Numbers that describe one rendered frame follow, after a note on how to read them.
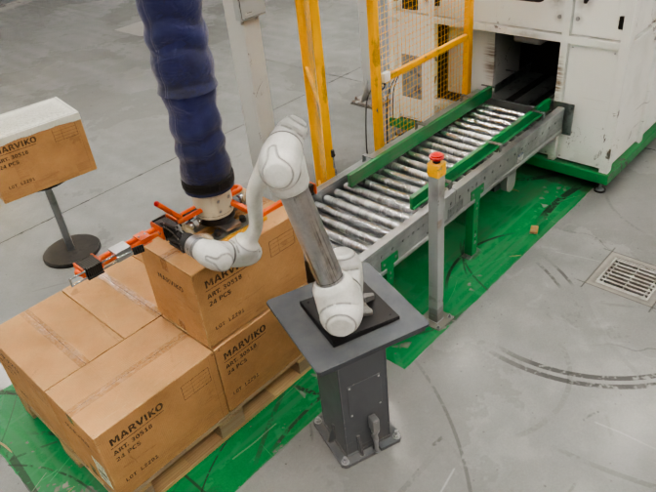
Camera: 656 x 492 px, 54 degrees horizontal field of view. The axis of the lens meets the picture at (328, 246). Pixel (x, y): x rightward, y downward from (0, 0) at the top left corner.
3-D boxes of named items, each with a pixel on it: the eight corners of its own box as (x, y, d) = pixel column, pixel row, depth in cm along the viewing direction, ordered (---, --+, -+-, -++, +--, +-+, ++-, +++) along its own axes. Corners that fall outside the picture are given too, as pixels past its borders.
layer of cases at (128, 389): (199, 274, 395) (185, 220, 373) (316, 342, 336) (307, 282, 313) (16, 390, 327) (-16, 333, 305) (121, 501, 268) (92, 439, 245)
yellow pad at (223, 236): (253, 212, 293) (251, 203, 291) (267, 219, 287) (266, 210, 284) (193, 246, 274) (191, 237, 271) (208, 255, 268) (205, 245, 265)
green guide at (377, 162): (479, 94, 480) (479, 83, 475) (491, 97, 474) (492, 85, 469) (338, 183, 389) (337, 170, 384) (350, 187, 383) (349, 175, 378)
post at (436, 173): (433, 313, 368) (434, 157, 311) (444, 317, 364) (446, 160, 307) (427, 319, 364) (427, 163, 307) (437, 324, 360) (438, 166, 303)
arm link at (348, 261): (363, 284, 264) (361, 238, 252) (364, 311, 248) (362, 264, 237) (324, 285, 265) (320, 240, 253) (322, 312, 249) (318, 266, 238)
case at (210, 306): (254, 253, 337) (242, 186, 314) (307, 281, 313) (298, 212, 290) (158, 311, 304) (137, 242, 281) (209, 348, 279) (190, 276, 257)
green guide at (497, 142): (546, 108, 448) (548, 97, 443) (560, 111, 442) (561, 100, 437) (409, 209, 357) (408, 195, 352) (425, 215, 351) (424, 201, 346)
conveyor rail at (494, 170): (555, 131, 452) (558, 105, 441) (562, 133, 449) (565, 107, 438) (338, 302, 321) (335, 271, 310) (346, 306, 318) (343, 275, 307)
